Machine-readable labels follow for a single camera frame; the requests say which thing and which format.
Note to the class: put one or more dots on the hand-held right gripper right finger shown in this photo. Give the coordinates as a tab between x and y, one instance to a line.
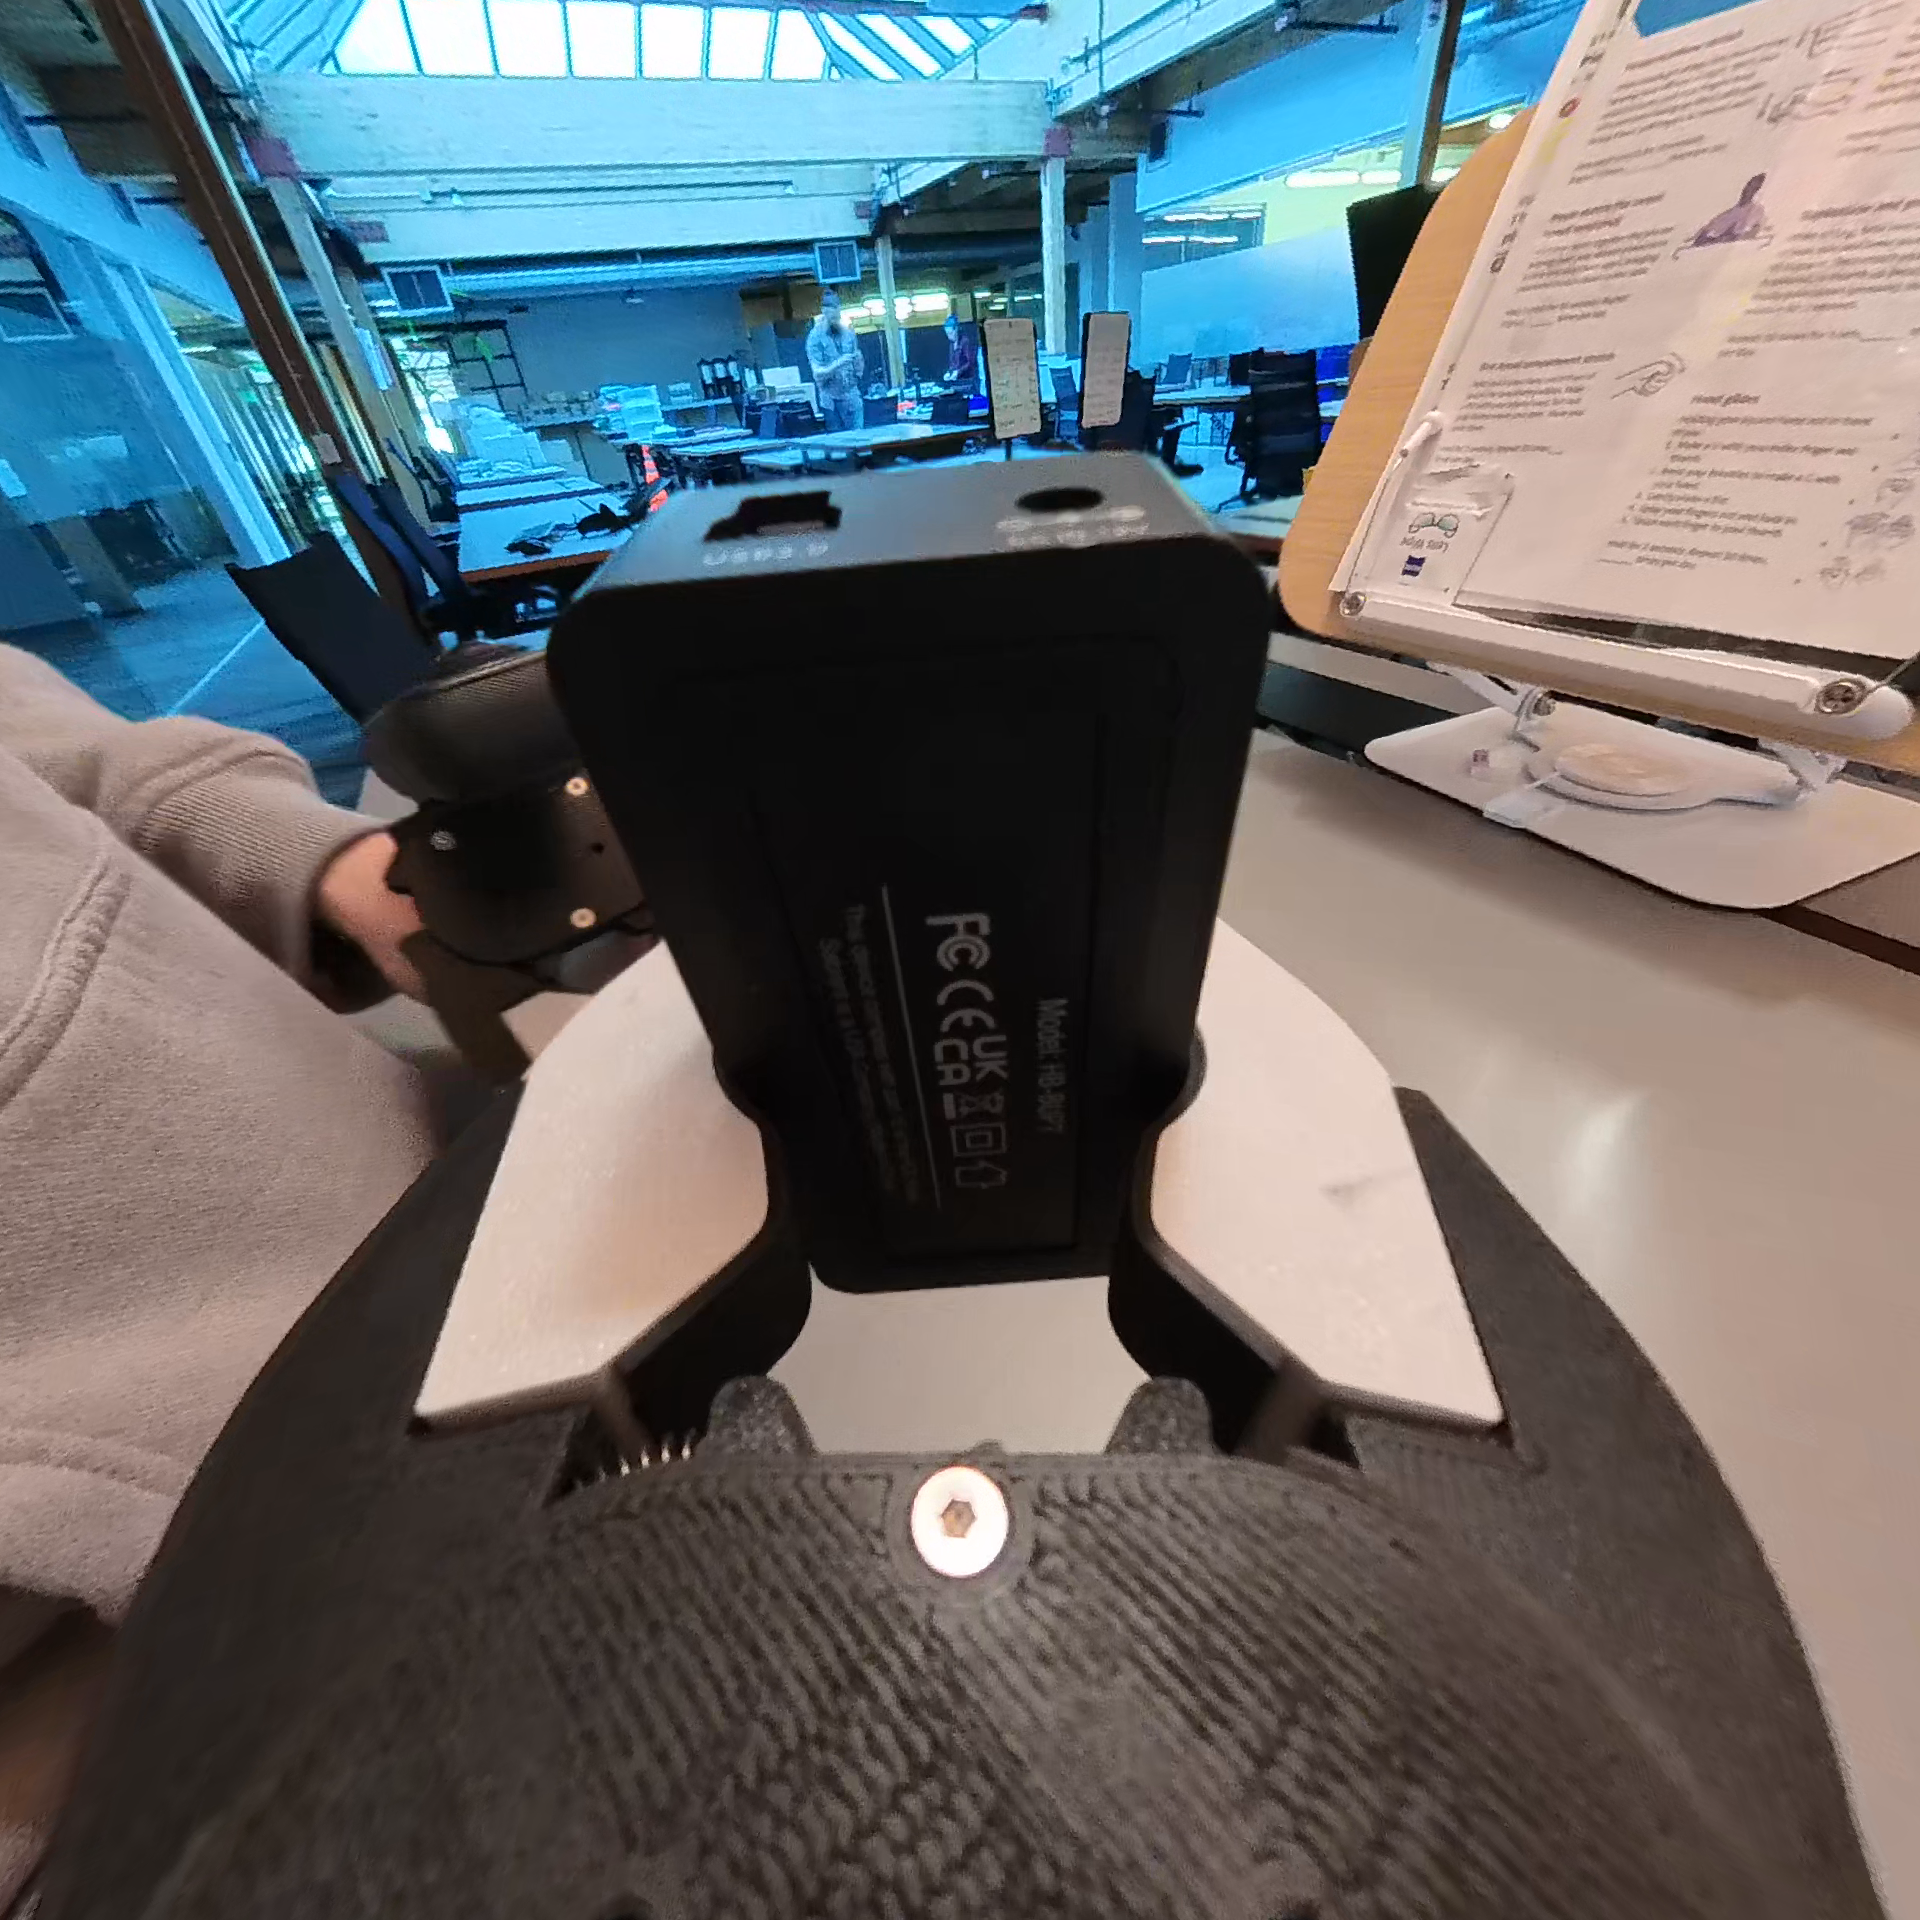
1321	1202

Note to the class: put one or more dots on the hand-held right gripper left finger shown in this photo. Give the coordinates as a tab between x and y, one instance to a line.
601	1215

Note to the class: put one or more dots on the black usb hub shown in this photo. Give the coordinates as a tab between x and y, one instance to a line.
901	827

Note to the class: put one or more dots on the person's left forearm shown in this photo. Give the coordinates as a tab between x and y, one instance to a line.
182	781

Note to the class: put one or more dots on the person's left hand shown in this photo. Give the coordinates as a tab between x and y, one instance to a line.
357	901

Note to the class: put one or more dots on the black office chair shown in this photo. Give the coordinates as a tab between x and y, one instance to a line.
405	547
339	622
1277	421

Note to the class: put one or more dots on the long work desk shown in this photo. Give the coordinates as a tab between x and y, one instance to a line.
524	541

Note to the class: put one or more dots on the wooden document stand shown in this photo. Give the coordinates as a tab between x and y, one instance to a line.
1349	495

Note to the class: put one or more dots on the white sign card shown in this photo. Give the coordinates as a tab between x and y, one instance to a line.
1107	370
1013	377

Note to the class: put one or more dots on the printed instruction sheet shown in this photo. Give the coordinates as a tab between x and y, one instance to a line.
1681	377

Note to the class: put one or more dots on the black computer monitor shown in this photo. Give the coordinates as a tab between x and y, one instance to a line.
1389	263

